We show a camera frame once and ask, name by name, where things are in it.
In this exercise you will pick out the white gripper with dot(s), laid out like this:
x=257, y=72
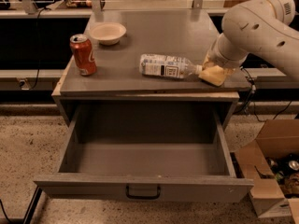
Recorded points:
x=217, y=59

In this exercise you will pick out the yellow sponge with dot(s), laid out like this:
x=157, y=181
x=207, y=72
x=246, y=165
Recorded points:
x=214, y=75

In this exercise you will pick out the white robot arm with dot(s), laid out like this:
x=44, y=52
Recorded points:
x=258, y=27

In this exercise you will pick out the grey metal drawer cabinet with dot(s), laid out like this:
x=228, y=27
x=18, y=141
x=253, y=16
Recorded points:
x=184, y=33

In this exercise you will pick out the open grey top drawer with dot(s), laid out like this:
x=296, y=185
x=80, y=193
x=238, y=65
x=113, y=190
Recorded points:
x=177, y=145

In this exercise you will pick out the clear plastic water bottle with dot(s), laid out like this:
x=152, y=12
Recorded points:
x=156, y=65

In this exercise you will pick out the cardboard box with cans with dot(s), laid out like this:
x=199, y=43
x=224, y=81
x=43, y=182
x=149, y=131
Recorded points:
x=271, y=161

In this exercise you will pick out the white paper bowl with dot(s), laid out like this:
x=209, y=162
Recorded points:
x=107, y=33

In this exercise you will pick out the orange soda can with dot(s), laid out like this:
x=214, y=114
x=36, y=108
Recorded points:
x=82, y=49

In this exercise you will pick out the grey metal post left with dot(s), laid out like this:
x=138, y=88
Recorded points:
x=96, y=0

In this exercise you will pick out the black drawer handle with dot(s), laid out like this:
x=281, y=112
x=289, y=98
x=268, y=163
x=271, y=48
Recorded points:
x=143, y=192

